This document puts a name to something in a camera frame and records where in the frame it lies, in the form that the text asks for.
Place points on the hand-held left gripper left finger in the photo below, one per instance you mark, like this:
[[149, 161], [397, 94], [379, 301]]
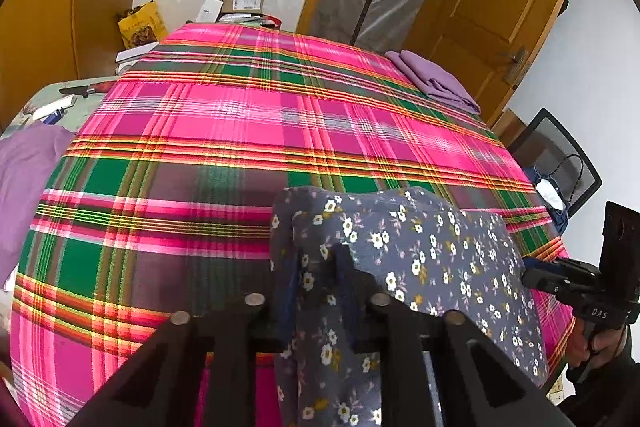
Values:
[[286, 307]]

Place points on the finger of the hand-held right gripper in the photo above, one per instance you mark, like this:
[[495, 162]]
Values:
[[542, 282], [542, 263]]

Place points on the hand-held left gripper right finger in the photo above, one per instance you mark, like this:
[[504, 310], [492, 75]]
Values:
[[345, 292]]

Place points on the grey small-flower top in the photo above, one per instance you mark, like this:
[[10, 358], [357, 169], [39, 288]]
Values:
[[500, 307]]

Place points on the grey large-flower pants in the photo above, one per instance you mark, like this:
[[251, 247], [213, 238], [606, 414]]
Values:
[[380, 237]]

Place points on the person's right forearm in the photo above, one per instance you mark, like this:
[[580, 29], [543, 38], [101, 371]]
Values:
[[605, 392]]

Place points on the person's right hand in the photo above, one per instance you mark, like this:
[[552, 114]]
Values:
[[607, 337]]

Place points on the blue bag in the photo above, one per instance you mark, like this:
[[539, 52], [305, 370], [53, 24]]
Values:
[[560, 219]]

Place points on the black mesh chair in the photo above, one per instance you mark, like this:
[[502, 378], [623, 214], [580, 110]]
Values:
[[550, 132]]

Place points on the flat cardboard sheet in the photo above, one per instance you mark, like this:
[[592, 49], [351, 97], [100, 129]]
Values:
[[510, 127]]

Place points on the pink plaid bed sheet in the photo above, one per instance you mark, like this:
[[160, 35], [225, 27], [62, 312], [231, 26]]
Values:
[[200, 132]]

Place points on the purple folded cloth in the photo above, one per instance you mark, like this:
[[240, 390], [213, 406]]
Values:
[[435, 79]]

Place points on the red bin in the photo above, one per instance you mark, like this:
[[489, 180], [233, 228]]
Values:
[[272, 21]]

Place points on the purple crumpled cloth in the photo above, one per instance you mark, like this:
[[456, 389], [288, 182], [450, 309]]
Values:
[[30, 187]]

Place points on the pale green table cover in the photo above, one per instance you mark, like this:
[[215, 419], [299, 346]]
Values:
[[75, 107]]

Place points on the white flat box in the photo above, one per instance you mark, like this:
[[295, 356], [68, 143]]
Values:
[[131, 54]]

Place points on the small white box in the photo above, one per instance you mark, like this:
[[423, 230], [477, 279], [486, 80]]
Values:
[[207, 9]]

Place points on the yellow bag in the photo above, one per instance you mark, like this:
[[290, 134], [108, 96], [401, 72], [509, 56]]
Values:
[[142, 27]]

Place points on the wooden wardrobe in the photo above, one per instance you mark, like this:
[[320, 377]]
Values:
[[50, 7]]

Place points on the wall socket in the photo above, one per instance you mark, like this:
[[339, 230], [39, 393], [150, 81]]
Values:
[[555, 389]]

